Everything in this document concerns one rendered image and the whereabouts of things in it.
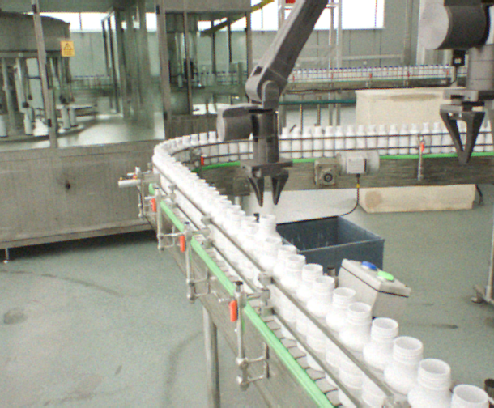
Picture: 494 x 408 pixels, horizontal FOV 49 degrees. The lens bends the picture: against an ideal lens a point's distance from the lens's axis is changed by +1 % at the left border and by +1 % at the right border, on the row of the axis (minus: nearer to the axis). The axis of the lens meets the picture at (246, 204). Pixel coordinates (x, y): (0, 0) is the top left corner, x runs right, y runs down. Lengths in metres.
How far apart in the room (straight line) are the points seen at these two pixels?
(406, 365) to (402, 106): 4.77
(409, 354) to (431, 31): 0.42
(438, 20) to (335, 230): 1.45
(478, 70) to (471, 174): 2.49
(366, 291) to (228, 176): 1.94
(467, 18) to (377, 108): 4.65
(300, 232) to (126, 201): 2.76
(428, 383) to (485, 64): 0.41
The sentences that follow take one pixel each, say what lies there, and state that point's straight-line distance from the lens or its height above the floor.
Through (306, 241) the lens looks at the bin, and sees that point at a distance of 2.06.
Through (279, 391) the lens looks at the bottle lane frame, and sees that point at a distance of 1.13.
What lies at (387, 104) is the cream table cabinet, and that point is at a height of 1.08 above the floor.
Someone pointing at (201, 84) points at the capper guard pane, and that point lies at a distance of 6.59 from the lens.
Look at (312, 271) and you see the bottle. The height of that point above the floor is 1.16.
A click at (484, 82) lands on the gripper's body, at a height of 1.50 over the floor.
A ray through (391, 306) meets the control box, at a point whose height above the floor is 1.07.
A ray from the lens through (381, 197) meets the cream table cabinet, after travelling 5.56.
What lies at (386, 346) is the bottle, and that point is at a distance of 0.82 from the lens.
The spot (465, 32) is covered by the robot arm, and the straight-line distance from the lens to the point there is 0.75.
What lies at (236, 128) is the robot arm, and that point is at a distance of 1.10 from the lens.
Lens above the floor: 1.54
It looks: 15 degrees down
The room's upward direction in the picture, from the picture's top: 2 degrees counter-clockwise
